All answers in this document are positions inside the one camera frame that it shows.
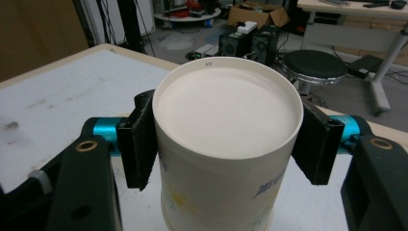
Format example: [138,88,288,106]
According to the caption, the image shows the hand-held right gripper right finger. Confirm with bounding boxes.
[291,96,373,187]

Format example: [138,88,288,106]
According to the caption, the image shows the white desk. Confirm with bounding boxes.
[295,0,408,117]

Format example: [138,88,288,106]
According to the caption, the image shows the black round stool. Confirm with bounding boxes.
[281,49,349,99]

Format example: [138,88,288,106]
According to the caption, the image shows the small white box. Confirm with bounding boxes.
[237,20,259,35]

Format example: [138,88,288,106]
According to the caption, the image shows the white printed paper cup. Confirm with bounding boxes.
[151,56,304,225]

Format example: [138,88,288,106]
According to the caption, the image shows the open cardboard box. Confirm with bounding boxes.
[227,1,291,31]

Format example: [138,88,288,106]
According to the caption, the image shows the brown board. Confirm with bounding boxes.
[0,0,89,83]

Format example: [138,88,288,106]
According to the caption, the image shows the round white table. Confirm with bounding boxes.
[153,7,222,23]

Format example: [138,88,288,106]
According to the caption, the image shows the black computer tower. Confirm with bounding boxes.
[250,24,281,66]
[218,29,255,60]

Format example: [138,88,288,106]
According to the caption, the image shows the grey power supply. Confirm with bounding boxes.
[193,43,216,60]
[206,44,221,58]

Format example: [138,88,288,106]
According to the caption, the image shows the flat black device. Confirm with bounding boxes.
[347,54,385,80]

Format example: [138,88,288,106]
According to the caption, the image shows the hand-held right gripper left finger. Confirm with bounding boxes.
[82,90,159,191]

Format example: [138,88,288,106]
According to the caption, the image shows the white foam mat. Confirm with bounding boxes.
[0,48,355,231]

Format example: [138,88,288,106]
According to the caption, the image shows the black frame with cables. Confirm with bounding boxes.
[115,0,144,53]

